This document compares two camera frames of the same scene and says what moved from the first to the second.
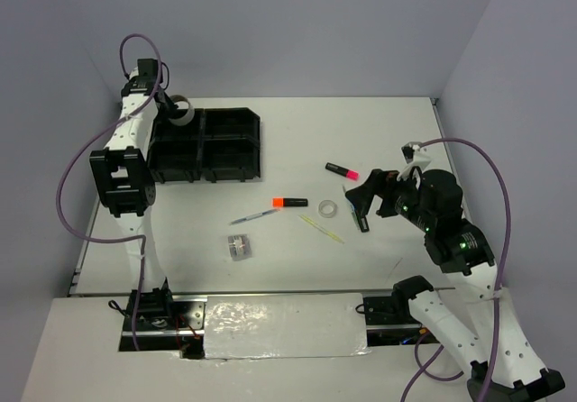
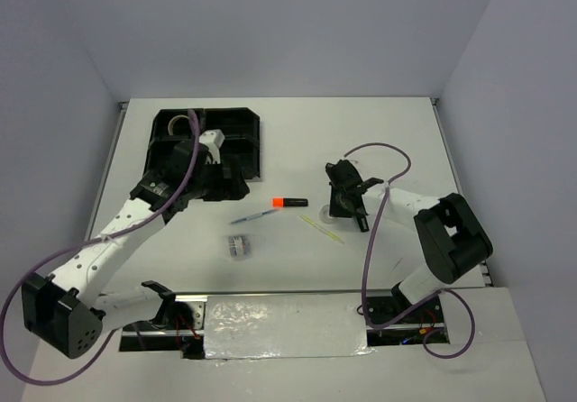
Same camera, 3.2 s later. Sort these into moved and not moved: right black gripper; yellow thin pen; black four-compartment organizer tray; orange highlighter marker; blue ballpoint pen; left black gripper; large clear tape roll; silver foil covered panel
Moved: large clear tape roll; right black gripper; left black gripper
Not moved: silver foil covered panel; blue ballpoint pen; orange highlighter marker; black four-compartment organizer tray; yellow thin pen
